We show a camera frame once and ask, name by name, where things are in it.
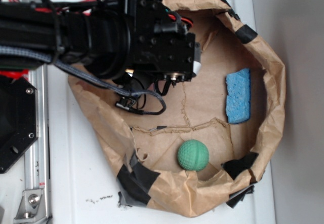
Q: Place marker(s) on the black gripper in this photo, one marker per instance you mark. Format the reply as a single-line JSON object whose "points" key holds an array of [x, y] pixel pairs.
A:
{"points": [[149, 39]]}

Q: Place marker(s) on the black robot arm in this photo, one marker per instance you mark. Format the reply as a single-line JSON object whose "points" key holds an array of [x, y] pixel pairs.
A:
{"points": [[107, 37]]}

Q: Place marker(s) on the green dimpled ball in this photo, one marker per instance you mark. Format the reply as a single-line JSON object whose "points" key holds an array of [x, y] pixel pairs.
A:
{"points": [[193, 155]]}

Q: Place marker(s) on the brown paper bag bin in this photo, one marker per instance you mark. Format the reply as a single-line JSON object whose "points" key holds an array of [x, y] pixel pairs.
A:
{"points": [[142, 150]]}

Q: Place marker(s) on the blue sponge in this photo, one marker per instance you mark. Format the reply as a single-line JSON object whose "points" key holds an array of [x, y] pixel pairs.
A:
{"points": [[238, 99]]}

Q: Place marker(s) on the metal corner bracket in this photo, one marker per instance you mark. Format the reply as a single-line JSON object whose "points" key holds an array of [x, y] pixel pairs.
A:
{"points": [[32, 207]]}

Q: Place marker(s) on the aluminium extrusion rail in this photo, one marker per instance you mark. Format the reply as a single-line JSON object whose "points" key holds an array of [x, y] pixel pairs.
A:
{"points": [[37, 157]]}

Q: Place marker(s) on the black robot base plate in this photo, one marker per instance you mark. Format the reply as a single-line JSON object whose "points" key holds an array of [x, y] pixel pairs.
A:
{"points": [[18, 119]]}

